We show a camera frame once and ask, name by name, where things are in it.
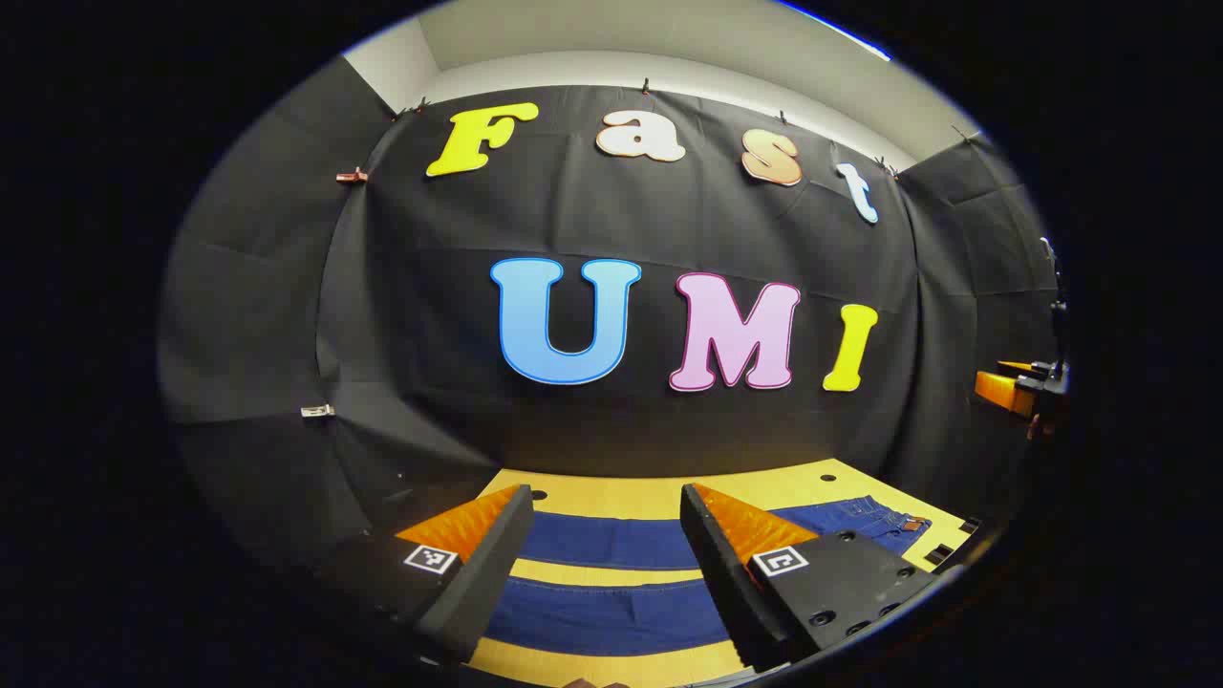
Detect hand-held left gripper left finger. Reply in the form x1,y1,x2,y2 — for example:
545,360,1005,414
323,484,536,664

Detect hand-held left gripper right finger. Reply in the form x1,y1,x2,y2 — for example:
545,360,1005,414
679,483,944,674

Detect blue denim jeans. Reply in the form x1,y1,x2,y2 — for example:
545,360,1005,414
483,495,933,660

